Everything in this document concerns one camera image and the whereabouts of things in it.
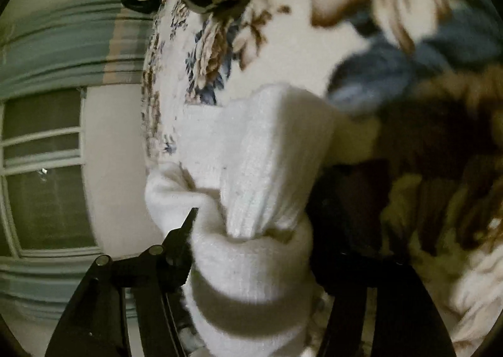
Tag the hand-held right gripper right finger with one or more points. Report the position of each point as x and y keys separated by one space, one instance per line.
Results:
x=346 y=223

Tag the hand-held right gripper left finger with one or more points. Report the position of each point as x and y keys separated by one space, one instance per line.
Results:
x=177 y=251

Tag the white knit sweater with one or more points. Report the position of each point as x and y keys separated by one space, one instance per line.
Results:
x=255 y=152

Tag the grey-green curtain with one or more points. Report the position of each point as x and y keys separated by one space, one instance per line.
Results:
x=70 y=42
x=43 y=286

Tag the window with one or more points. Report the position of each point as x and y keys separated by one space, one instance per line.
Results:
x=47 y=184

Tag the floral quilt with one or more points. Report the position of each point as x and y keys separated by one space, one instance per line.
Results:
x=298 y=50

